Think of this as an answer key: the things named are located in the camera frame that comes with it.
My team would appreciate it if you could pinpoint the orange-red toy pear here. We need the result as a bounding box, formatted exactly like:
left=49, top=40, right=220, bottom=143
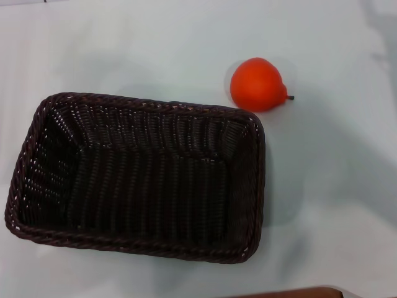
left=230, top=56, right=295, bottom=113

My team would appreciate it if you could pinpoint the dark brown woven basket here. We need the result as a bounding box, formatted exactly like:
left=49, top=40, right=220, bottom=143
left=4, top=91, right=267, bottom=265

